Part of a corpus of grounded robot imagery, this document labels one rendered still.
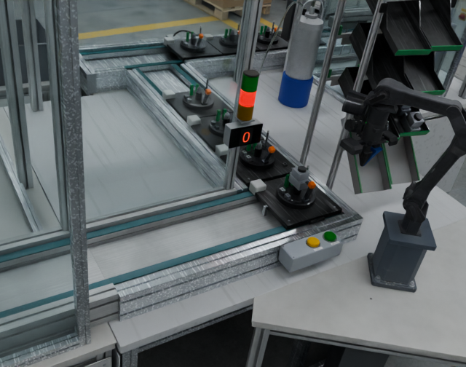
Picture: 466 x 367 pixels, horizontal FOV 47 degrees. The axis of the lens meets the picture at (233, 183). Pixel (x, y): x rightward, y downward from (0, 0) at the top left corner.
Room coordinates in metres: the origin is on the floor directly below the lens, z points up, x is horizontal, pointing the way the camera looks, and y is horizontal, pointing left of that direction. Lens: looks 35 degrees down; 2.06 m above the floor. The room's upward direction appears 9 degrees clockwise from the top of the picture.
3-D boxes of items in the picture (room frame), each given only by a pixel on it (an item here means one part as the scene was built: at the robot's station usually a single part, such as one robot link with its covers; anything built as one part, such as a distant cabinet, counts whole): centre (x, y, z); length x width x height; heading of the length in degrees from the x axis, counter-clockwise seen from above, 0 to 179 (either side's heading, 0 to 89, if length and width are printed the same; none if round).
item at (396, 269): (1.34, -0.57, 0.96); 0.15 x 0.15 x 0.20; 89
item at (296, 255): (1.31, -0.28, 0.93); 0.21 x 0.07 x 0.06; 126
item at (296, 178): (1.54, -0.22, 1.06); 0.08 x 0.04 x 0.07; 36
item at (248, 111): (1.52, 0.00, 1.28); 0.05 x 0.05 x 0.05
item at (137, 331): (1.89, 0.04, 0.84); 1.50 x 1.41 x 0.03; 126
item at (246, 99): (1.52, 0.00, 1.33); 0.05 x 0.05 x 0.05
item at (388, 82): (1.36, -0.49, 1.45); 0.29 x 0.08 x 0.11; 71
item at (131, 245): (1.38, 0.03, 0.91); 0.84 x 0.28 x 0.10; 126
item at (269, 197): (1.53, -0.23, 0.96); 0.24 x 0.24 x 0.02; 36
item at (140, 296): (1.25, -0.09, 0.91); 0.89 x 0.06 x 0.11; 126
